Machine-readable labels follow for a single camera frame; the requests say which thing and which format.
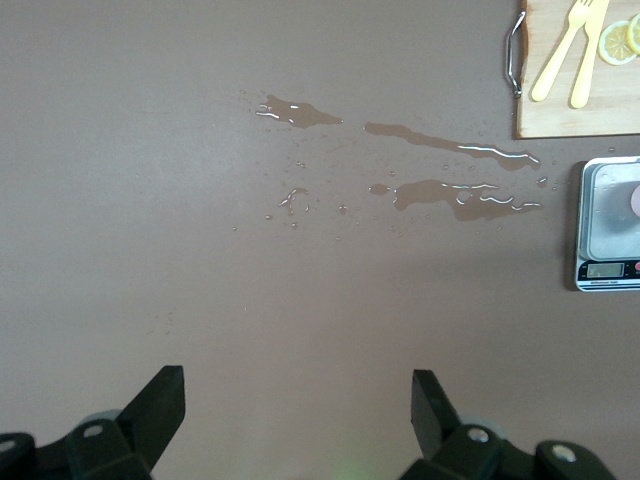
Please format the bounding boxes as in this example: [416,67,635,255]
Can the yellow plastic knife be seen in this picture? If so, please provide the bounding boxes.
[569,0,612,110]

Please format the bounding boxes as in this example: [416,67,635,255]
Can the long water puddle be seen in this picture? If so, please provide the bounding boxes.
[364,121,542,172]

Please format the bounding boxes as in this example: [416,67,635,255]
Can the wide water puddle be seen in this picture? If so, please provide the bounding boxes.
[368,178,544,222]

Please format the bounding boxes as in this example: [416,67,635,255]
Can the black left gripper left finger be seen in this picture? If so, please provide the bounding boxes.
[0,364,187,480]

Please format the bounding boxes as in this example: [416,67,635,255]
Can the small water puddle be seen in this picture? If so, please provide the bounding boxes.
[254,93,344,130]

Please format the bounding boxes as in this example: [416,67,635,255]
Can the yellow plastic fork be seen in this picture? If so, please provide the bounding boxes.
[530,0,597,103]

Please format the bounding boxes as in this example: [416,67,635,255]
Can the ring-shaped water drops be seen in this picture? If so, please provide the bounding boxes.
[277,187,312,217]

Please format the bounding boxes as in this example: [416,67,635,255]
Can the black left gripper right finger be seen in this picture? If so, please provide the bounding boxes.
[399,369,617,480]

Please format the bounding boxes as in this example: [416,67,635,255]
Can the silver digital kitchen scale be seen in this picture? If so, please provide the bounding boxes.
[569,156,640,293]

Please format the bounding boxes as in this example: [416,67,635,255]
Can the wooden cutting board metal handle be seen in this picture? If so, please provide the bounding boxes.
[504,0,640,141]

